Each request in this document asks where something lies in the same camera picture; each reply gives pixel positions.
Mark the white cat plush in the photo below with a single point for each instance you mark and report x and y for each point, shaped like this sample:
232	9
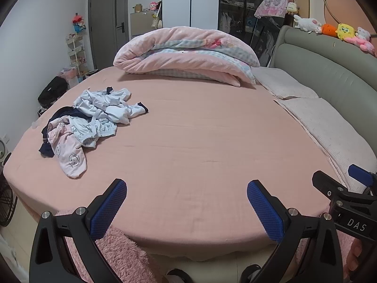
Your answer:
363	34

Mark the person's right hand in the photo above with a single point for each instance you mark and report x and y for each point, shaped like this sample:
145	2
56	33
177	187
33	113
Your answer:
355	256

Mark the light blue printed pyjama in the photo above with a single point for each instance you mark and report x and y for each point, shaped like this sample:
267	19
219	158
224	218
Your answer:
88	129

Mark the black backpack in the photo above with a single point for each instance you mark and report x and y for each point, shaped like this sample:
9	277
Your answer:
53	91

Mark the black floor fan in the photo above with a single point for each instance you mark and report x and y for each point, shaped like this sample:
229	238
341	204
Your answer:
7	200

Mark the pink plush toy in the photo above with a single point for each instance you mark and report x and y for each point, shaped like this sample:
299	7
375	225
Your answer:
363	45

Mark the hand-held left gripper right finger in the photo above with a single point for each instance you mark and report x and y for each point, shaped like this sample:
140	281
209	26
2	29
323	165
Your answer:
265	206

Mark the folded pink checked quilt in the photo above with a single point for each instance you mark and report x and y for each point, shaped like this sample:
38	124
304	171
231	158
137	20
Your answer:
176	62

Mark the black glass wardrobe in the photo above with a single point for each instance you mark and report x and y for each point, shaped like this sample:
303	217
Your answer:
235	0

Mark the pink fluffy rug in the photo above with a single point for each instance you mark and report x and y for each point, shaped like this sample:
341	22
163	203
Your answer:
123	256

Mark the white garment with navy cuffs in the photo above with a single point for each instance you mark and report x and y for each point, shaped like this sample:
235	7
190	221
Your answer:
100	103

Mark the white rabbit plush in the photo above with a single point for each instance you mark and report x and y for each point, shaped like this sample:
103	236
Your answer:
306	23

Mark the white shelf rack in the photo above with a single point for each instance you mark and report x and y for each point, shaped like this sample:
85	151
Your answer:
76	56

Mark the grey-green padded headboard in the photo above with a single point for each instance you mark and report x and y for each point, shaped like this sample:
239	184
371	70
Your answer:
324	64

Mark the yellow square plush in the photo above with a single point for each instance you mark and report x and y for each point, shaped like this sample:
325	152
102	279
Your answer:
346	31

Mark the pink printed pyjama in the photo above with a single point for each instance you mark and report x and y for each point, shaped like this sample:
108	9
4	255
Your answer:
70	159

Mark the grey door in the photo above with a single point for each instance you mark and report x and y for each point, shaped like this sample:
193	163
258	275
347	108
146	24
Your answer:
106	20

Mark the pink printed hanging cloth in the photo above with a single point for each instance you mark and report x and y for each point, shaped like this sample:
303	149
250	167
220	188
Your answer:
272	4

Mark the pale pink pillow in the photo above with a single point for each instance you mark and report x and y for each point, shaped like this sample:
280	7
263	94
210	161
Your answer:
324	123
282	82

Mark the orange carrot plush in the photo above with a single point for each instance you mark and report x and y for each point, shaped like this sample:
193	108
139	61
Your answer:
329	29

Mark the brown monkey plush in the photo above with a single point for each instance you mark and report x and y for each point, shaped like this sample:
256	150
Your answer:
291	7

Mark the pink doll plush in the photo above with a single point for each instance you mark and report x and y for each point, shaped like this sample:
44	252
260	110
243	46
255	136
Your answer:
153	6

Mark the red and blue plush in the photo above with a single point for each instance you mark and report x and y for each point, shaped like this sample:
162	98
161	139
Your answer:
79	23

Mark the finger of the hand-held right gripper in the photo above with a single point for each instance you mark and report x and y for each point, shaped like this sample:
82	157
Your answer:
360	174
324	182

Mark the bed with pink sheet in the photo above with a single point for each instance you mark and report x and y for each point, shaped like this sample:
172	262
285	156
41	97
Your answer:
191	153

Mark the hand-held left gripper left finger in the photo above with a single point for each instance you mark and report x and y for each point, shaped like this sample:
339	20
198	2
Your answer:
110	203

